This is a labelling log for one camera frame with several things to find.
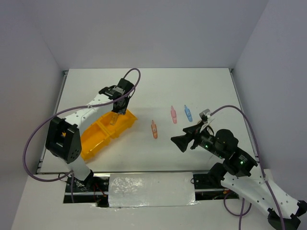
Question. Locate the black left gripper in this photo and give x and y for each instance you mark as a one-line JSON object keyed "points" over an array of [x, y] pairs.
{"points": [[123, 109]]}

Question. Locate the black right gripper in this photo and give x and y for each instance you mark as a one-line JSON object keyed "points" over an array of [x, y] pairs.
{"points": [[182, 141]]}

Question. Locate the pink highlighter pen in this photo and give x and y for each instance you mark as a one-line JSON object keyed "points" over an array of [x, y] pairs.
{"points": [[173, 115]]}

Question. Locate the orange highlighter pen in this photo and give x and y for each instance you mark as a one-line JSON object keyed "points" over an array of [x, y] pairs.
{"points": [[154, 130]]}

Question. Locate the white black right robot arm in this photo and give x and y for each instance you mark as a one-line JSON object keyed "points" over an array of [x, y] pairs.
{"points": [[240, 173]]}

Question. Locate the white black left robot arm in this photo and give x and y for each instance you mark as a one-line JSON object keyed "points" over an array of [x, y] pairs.
{"points": [[64, 134]]}

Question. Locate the blue highlighter pen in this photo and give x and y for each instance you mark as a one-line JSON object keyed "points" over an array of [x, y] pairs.
{"points": [[188, 113]]}

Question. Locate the yellow compartment bin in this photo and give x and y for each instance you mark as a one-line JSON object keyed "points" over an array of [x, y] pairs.
{"points": [[99, 134]]}

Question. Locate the silver foil covered panel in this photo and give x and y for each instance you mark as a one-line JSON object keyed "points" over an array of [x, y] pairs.
{"points": [[172, 189]]}

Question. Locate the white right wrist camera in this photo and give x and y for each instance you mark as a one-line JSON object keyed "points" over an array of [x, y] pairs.
{"points": [[206, 118]]}

